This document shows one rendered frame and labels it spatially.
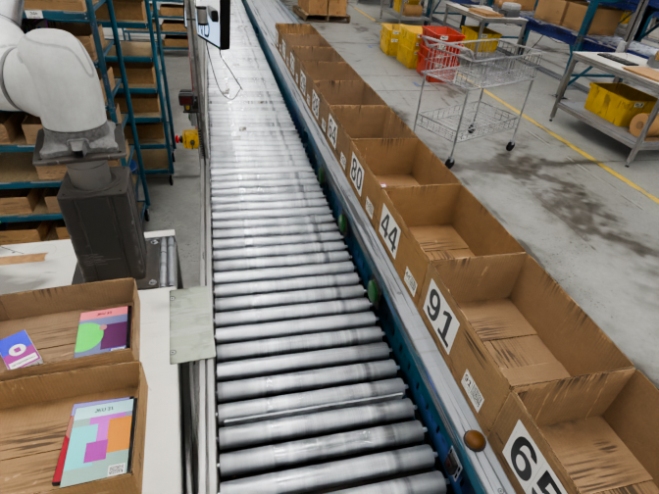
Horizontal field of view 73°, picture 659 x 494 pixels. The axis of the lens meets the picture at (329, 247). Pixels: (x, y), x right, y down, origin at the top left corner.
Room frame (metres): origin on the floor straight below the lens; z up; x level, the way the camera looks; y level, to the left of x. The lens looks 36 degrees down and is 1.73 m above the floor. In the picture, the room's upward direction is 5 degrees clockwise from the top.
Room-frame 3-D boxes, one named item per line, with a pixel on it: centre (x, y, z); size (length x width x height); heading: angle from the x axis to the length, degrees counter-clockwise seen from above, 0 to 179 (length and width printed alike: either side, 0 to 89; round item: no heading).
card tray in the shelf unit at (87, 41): (2.19, 1.39, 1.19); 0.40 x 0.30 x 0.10; 106
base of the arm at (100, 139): (1.10, 0.70, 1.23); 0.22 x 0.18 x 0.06; 26
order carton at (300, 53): (3.02, 0.19, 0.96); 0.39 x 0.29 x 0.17; 16
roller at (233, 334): (0.95, 0.07, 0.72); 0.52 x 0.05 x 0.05; 106
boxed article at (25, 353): (0.72, 0.77, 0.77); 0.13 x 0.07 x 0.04; 48
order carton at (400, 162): (1.52, -0.24, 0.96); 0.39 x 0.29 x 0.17; 16
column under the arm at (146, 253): (1.12, 0.70, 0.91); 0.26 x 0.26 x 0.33; 19
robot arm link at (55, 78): (1.11, 0.71, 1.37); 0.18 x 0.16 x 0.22; 88
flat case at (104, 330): (0.81, 0.59, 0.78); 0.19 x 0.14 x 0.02; 21
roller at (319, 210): (1.57, 0.25, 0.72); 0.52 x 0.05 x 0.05; 106
